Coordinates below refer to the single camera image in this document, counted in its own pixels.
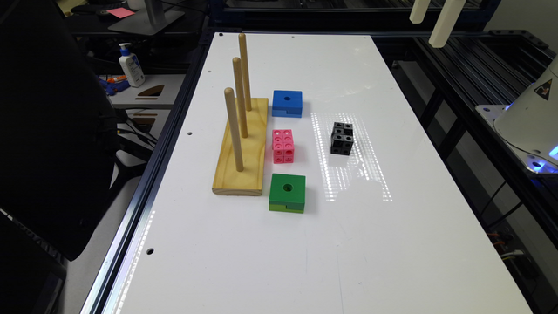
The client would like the green square block with hole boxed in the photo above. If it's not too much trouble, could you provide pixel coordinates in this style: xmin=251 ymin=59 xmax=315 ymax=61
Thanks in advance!
xmin=269 ymin=174 xmax=306 ymax=214

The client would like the rear wooden peg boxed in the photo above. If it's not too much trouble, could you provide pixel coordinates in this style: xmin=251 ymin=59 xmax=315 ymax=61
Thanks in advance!
xmin=238 ymin=33 xmax=252 ymax=112

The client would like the pink interlocking cube block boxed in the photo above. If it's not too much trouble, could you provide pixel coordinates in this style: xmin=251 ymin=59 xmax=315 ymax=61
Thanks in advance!
xmin=272 ymin=129 xmax=295 ymax=164

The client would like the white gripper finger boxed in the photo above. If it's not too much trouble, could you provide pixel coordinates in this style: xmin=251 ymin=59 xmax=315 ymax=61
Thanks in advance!
xmin=428 ymin=0 xmax=466 ymax=48
xmin=409 ymin=0 xmax=431 ymax=24

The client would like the front wooden peg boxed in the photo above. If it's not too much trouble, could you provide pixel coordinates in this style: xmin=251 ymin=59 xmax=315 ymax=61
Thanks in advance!
xmin=224 ymin=87 xmax=244 ymax=172

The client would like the blue square block with hole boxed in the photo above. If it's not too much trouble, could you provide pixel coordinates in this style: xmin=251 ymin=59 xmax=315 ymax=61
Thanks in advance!
xmin=272 ymin=90 xmax=303 ymax=118

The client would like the white lotion pump bottle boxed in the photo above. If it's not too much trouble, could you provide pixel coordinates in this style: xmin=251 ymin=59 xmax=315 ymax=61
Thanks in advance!
xmin=119 ymin=43 xmax=146 ymax=87

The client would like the pink sticky note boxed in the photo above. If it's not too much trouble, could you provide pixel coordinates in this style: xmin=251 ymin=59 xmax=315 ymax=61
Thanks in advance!
xmin=107 ymin=7 xmax=135 ymax=19

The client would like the black interlocking cube block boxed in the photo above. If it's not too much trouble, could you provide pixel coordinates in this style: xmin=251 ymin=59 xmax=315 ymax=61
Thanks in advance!
xmin=330 ymin=122 xmax=354 ymax=155

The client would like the wooden peg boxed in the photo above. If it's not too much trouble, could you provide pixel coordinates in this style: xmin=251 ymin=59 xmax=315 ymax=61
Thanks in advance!
xmin=232 ymin=57 xmax=248 ymax=138
xmin=224 ymin=87 xmax=244 ymax=172
xmin=238 ymin=33 xmax=252 ymax=112

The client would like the blue glue gun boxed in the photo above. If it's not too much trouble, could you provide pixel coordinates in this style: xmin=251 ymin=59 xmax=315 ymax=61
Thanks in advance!
xmin=99 ymin=79 xmax=130 ymax=96

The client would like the silver monitor stand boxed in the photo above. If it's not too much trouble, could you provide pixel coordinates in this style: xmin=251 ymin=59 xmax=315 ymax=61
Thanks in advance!
xmin=108 ymin=0 xmax=184 ymax=36

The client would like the middle wooden peg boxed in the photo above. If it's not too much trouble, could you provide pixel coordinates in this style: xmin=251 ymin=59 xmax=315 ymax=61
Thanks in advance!
xmin=232 ymin=57 xmax=248 ymax=138

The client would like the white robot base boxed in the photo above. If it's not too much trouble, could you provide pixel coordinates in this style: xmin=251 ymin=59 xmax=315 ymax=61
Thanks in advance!
xmin=476 ymin=60 xmax=557 ymax=175

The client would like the wooden peg board base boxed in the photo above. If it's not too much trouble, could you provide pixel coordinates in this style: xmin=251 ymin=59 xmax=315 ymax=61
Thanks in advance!
xmin=212 ymin=98 xmax=269 ymax=196

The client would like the black office chair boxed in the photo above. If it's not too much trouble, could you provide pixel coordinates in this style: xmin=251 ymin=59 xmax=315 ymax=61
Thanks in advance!
xmin=1 ymin=0 xmax=118 ymax=260

